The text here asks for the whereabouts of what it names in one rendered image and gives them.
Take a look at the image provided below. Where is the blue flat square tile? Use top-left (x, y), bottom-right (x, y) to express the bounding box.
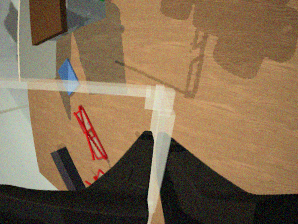
top-left (59, 57), bottom-right (78, 96)

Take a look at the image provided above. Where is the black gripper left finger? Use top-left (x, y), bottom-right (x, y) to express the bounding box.
top-left (0, 131), bottom-right (154, 224)

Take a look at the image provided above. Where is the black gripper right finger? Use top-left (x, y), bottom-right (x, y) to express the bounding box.
top-left (160, 137), bottom-right (298, 224)

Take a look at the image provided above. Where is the cream curved panel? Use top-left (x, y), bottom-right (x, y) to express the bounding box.
top-left (17, 0), bottom-right (57, 80)

